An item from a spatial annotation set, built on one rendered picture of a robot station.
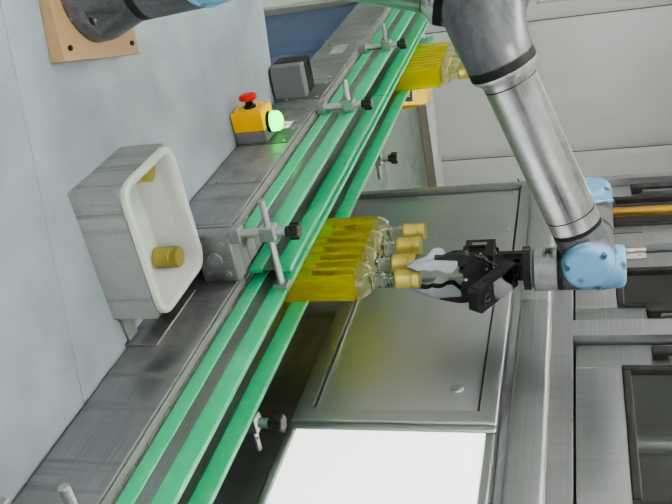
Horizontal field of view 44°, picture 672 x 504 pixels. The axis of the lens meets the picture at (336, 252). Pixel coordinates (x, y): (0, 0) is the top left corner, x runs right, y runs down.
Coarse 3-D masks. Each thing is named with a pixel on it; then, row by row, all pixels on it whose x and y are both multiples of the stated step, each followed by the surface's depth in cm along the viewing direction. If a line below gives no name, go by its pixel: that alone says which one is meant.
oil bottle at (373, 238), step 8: (320, 232) 164; (328, 232) 164; (336, 232) 163; (344, 232) 162; (352, 232) 162; (360, 232) 161; (368, 232) 160; (376, 232) 160; (320, 240) 161; (328, 240) 160; (336, 240) 160; (344, 240) 159; (352, 240) 159; (360, 240) 158; (368, 240) 158; (376, 240) 158; (384, 240) 159; (376, 248) 158
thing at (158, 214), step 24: (144, 168) 124; (168, 168) 134; (120, 192) 121; (144, 192) 137; (168, 192) 136; (144, 216) 138; (168, 216) 138; (192, 216) 139; (144, 240) 137; (168, 240) 141; (192, 240) 140; (144, 264) 124; (192, 264) 140; (168, 288) 134
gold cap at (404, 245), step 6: (396, 240) 158; (402, 240) 158; (408, 240) 157; (414, 240) 157; (420, 240) 158; (396, 246) 158; (402, 246) 157; (408, 246) 157; (414, 246) 157; (420, 246) 158; (402, 252) 158; (408, 252) 158; (414, 252) 157; (420, 252) 157
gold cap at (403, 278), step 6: (396, 270) 148; (402, 270) 148; (408, 270) 148; (396, 276) 147; (402, 276) 147; (408, 276) 147; (414, 276) 146; (420, 276) 148; (396, 282) 147; (402, 282) 147; (408, 282) 147; (414, 282) 147; (420, 282) 148; (396, 288) 148; (402, 288) 149
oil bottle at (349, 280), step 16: (304, 272) 152; (320, 272) 150; (336, 272) 149; (352, 272) 148; (368, 272) 149; (304, 288) 151; (320, 288) 151; (336, 288) 150; (352, 288) 149; (368, 288) 149
